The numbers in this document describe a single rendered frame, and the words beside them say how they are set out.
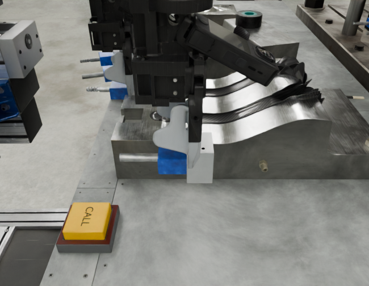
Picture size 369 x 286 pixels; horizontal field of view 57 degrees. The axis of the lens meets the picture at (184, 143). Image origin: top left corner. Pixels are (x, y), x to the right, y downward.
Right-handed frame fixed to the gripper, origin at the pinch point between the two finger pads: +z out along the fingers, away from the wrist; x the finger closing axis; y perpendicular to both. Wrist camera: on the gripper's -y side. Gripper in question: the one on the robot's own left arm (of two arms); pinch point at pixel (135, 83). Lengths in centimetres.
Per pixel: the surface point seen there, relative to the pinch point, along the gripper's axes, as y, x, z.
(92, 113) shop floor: 54, -138, 91
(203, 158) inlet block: -13.3, 31.6, -4.6
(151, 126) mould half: -4.6, 14.7, 1.4
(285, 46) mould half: -38.1, -23.2, 0.1
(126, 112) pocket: 0.9, 8.2, 2.4
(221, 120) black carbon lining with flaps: -17.9, 10.6, 2.6
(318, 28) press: -69, -83, 14
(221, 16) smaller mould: -25, -67, 4
